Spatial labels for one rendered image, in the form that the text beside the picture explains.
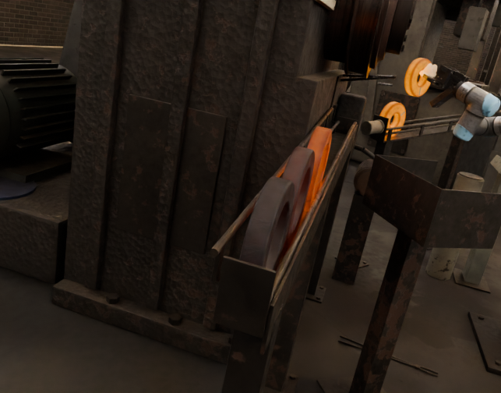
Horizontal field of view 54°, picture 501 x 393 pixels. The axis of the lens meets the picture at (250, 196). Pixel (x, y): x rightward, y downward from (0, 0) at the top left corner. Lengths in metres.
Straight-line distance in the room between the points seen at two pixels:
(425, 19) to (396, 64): 0.40
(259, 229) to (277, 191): 0.06
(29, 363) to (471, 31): 3.62
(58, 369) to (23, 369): 0.09
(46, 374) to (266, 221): 0.98
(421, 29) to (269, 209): 3.85
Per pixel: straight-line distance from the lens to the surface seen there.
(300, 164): 0.83
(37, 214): 1.82
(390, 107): 2.21
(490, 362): 2.01
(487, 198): 1.21
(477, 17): 4.17
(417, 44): 4.43
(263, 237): 0.65
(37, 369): 1.52
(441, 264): 2.54
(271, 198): 0.67
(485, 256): 2.60
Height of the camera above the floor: 0.96
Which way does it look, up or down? 18 degrees down
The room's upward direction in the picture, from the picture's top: 11 degrees clockwise
